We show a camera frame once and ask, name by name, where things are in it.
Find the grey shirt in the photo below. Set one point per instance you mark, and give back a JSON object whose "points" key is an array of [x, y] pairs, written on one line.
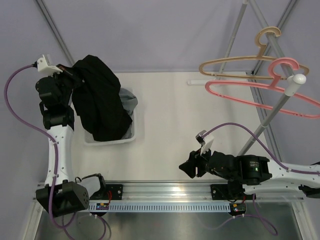
{"points": [[129, 102]]}

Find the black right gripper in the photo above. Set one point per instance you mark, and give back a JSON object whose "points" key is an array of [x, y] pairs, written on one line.
{"points": [[195, 160]]}

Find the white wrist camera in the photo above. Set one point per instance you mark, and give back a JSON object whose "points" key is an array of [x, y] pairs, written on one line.
{"points": [[205, 140], [44, 66]]}

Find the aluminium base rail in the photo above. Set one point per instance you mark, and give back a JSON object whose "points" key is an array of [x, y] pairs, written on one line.
{"points": [[137, 191]]}

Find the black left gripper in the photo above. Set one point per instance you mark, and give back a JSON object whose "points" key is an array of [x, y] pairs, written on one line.
{"points": [[71, 74]]}

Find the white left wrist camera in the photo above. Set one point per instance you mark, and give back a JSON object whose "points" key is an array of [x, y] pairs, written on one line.
{"points": [[44, 66]]}

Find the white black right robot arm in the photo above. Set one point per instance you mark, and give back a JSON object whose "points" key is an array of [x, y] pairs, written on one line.
{"points": [[248, 175]]}

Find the white slotted cable duct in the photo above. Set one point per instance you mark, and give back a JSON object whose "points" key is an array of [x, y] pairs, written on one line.
{"points": [[175, 207]]}

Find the black shirt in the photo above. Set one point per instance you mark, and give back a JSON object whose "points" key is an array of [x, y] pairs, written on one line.
{"points": [[97, 101]]}

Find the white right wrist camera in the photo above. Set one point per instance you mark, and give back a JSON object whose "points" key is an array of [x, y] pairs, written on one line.
{"points": [[205, 140]]}

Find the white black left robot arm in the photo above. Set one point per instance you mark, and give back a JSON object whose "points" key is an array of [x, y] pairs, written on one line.
{"points": [[58, 120]]}

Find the white plastic basket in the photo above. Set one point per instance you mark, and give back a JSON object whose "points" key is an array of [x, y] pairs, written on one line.
{"points": [[89, 140]]}

